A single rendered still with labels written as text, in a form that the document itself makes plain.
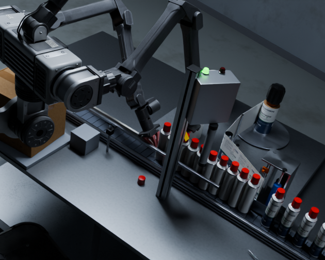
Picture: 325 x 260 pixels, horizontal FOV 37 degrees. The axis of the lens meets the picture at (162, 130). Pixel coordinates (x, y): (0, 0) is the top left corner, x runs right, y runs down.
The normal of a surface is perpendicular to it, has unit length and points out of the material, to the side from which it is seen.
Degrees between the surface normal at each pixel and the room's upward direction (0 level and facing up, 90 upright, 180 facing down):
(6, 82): 0
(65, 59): 0
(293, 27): 90
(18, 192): 0
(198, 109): 90
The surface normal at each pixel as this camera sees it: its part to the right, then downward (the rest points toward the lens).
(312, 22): -0.72, 0.31
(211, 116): 0.33, 0.62
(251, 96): 0.18, -0.78
